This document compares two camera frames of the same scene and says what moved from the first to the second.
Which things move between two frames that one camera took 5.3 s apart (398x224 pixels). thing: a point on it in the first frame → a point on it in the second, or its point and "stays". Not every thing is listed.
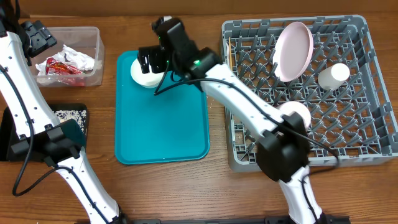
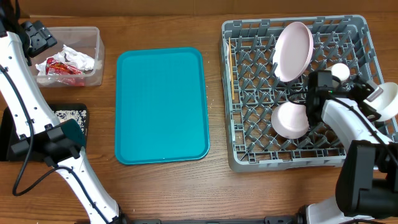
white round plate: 293,51 stays
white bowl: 150,80 → 386,104
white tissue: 69,56 stays
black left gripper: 41,38 stays
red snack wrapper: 64,72 stays
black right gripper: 155,51 → 369,109
